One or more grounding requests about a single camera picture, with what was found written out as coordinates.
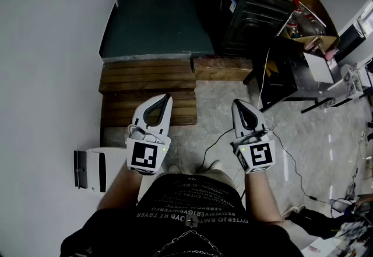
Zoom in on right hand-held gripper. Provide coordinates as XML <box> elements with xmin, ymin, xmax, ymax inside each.
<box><xmin>230</xmin><ymin>99</ymin><xmax>276</xmax><ymax>174</ymax></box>

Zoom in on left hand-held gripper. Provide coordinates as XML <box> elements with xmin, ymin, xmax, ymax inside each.
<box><xmin>126</xmin><ymin>93</ymin><xmax>173</xmax><ymax>175</ymax></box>

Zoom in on person's right forearm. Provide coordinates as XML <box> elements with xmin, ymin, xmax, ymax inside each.
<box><xmin>243</xmin><ymin>170</ymin><xmax>284</xmax><ymax>225</ymax></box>

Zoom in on person's left forearm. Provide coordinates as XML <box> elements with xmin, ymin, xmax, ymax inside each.
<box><xmin>97</xmin><ymin>167</ymin><xmax>146</xmax><ymax>212</ymax></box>

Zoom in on wooden slat platform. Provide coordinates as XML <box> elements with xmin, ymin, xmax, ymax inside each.
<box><xmin>98</xmin><ymin>56</ymin><xmax>254</xmax><ymax>128</ymax></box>

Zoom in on black marble sink table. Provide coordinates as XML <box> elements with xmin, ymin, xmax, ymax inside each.
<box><xmin>243</xmin><ymin>36</ymin><xmax>339</xmax><ymax>114</ymax></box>

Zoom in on white door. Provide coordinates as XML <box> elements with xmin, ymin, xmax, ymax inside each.
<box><xmin>73</xmin><ymin>147</ymin><xmax>129</xmax><ymax>196</ymax></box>

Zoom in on khaki shorts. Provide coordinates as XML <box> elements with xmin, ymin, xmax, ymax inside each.
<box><xmin>171</xmin><ymin>168</ymin><xmax>237</xmax><ymax>192</ymax></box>

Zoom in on pink plastic item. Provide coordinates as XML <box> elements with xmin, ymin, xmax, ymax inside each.
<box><xmin>302</xmin><ymin>36</ymin><xmax>339</xmax><ymax>60</ymax></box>

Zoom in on clear plastic bottle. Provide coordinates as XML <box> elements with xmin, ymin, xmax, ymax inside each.
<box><xmin>291</xmin><ymin>10</ymin><xmax>326</xmax><ymax>37</ymax></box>

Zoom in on silver metal rod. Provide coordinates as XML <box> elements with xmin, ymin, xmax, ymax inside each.
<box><xmin>298</xmin><ymin>2</ymin><xmax>327</xmax><ymax>27</ymax></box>

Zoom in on black printed t-shirt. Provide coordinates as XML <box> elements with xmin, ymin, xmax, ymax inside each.
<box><xmin>59</xmin><ymin>172</ymin><xmax>305</xmax><ymax>257</ymax></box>

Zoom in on brown cardboard box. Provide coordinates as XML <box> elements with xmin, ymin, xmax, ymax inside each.
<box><xmin>275</xmin><ymin>0</ymin><xmax>340</xmax><ymax>53</ymax></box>

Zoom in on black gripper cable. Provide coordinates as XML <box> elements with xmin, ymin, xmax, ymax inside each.
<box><xmin>202</xmin><ymin>129</ymin><xmax>235</xmax><ymax>171</ymax></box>

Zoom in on thin white cable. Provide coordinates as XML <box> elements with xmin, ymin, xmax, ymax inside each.
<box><xmin>258</xmin><ymin>47</ymin><xmax>271</xmax><ymax>100</ymax></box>

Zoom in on silver door handle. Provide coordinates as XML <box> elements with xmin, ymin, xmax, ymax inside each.
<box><xmin>73</xmin><ymin>150</ymin><xmax>89</xmax><ymax>190</ymax></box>

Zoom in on black floor cable with adapter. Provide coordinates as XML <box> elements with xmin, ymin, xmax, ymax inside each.
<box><xmin>272</xmin><ymin>132</ymin><xmax>332</xmax><ymax>206</ymax></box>

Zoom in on silver chain necklace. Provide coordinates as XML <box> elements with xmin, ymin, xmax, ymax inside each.
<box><xmin>151</xmin><ymin>214</ymin><xmax>227</xmax><ymax>257</ymax></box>

